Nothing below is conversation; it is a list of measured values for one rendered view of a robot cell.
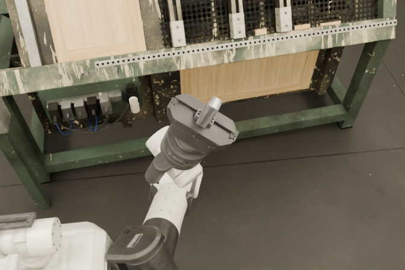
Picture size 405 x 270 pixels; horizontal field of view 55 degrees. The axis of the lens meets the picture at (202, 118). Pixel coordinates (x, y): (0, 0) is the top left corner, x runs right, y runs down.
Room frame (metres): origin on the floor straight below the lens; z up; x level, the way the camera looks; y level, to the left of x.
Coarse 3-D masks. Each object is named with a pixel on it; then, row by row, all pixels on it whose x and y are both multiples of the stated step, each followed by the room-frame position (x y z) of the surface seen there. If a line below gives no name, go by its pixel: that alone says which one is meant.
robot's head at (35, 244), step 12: (24, 228) 0.33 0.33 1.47; (36, 228) 0.32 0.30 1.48; (48, 228) 0.32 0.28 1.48; (60, 228) 0.35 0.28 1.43; (0, 240) 0.31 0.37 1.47; (12, 240) 0.31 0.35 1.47; (24, 240) 0.30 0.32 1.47; (36, 240) 0.30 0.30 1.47; (48, 240) 0.30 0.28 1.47; (60, 240) 0.33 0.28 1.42; (0, 252) 0.29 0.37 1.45; (12, 252) 0.29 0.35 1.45; (24, 252) 0.29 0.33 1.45; (36, 252) 0.29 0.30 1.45; (48, 252) 0.29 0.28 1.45; (24, 264) 0.29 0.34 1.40; (36, 264) 0.29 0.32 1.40
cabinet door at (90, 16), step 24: (48, 0) 1.64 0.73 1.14; (72, 0) 1.66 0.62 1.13; (96, 0) 1.68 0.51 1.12; (120, 0) 1.70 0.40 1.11; (72, 24) 1.60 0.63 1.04; (96, 24) 1.62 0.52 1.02; (120, 24) 1.64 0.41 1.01; (72, 48) 1.54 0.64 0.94; (96, 48) 1.55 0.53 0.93; (120, 48) 1.57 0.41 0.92; (144, 48) 1.59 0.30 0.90
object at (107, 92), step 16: (112, 80) 1.45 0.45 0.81; (128, 80) 1.47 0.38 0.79; (48, 96) 1.38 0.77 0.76; (64, 96) 1.39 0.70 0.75; (80, 96) 1.40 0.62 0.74; (96, 96) 1.40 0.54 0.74; (112, 96) 1.40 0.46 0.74; (128, 96) 1.40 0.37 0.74; (48, 112) 1.28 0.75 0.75; (64, 112) 1.29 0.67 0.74; (80, 112) 1.30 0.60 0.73; (96, 112) 1.33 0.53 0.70; (112, 112) 1.44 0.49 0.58; (64, 128) 1.29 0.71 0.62; (80, 128) 1.31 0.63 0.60; (96, 128) 1.31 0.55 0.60
